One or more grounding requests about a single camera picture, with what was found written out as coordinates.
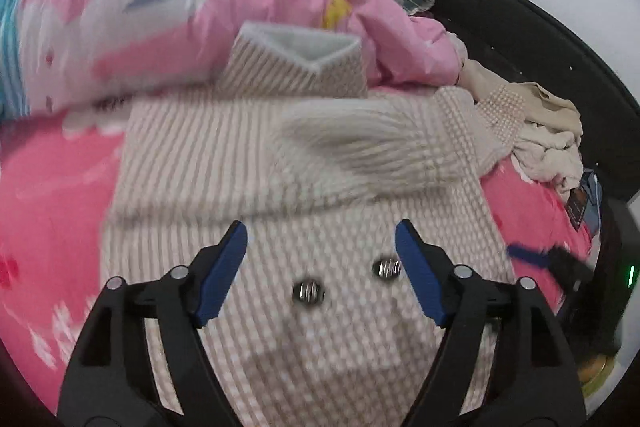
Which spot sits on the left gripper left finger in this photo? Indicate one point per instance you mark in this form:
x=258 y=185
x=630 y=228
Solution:
x=109 y=379

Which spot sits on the cream fluffy garment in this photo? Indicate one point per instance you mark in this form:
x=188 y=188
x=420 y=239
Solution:
x=547 y=147

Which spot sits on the beige white houndstooth knit coat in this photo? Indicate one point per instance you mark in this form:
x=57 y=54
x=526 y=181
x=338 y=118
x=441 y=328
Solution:
x=290 y=140

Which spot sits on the pink bed sheet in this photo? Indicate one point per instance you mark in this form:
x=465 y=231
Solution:
x=45 y=216

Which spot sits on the black headboard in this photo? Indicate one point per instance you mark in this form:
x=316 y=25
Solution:
x=523 y=43

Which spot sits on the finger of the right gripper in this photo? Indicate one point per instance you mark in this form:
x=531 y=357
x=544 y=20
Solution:
x=568 y=271

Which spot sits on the pink patterned quilt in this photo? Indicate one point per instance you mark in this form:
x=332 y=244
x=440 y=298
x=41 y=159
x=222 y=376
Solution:
x=56 y=54

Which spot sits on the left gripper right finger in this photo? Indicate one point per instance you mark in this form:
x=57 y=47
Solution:
x=503 y=360

